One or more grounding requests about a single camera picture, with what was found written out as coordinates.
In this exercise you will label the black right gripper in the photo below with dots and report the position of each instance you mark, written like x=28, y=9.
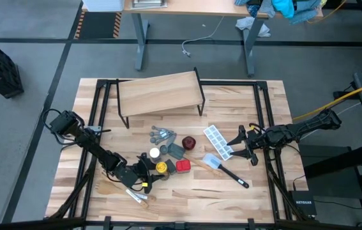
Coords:
x=265, y=139

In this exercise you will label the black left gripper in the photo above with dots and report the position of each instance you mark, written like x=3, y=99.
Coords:
x=136, y=174

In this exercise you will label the yellow-lid spice jar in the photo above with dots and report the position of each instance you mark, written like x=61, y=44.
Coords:
x=161, y=167

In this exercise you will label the white-lid bagel sesame jar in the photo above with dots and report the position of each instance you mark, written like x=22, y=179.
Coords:
x=154, y=153

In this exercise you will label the red smoked paprika tin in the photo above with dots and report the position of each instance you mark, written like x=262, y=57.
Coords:
x=183, y=166

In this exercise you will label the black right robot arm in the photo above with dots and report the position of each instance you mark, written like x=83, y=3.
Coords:
x=311, y=126

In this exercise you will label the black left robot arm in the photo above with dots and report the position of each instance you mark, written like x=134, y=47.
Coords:
x=88, y=143

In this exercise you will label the wooden shelf with black legs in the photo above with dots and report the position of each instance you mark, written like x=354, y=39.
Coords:
x=158, y=92

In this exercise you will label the white ice cube tray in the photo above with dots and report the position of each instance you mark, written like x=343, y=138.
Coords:
x=219, y=142

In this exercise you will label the slotted wooden spatula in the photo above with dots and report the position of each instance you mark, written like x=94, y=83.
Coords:
x=137, y=199

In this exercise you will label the grey measuring spoon set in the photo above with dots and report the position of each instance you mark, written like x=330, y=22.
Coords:
x=161, y=132

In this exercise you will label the red apple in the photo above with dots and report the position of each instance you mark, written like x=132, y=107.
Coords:
x=189, y=143

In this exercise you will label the wooden spoon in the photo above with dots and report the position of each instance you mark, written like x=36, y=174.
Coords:
x=107, y=188

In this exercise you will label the black Netgear router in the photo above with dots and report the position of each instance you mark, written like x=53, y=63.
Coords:
x=303, y=202

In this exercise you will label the white cloth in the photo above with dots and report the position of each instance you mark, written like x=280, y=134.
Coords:
x=251, y=25

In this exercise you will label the blue plaid cloth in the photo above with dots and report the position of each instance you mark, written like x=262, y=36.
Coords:
x=255, y=8

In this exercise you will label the teal cloth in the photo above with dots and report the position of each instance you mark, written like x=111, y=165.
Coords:
x=283, y=8

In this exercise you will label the wooden desk with grey legs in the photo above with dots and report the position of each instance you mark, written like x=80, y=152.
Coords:
x=200, y=6

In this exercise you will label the dark grey-blue cloth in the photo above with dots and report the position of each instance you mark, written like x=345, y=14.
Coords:
x=306, y=9

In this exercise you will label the black yellow hazard mat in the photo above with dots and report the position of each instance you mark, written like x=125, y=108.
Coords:
x=97, y=25

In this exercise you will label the stack of papers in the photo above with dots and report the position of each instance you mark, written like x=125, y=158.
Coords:
x=148, y=3

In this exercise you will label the white storage bin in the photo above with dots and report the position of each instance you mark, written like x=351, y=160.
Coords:
x=104, y=4

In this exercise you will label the black crate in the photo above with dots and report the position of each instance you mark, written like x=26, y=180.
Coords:
x=5, y=73

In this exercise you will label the black aluminium rig frame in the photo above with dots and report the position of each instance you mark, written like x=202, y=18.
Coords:
x=231, y=82

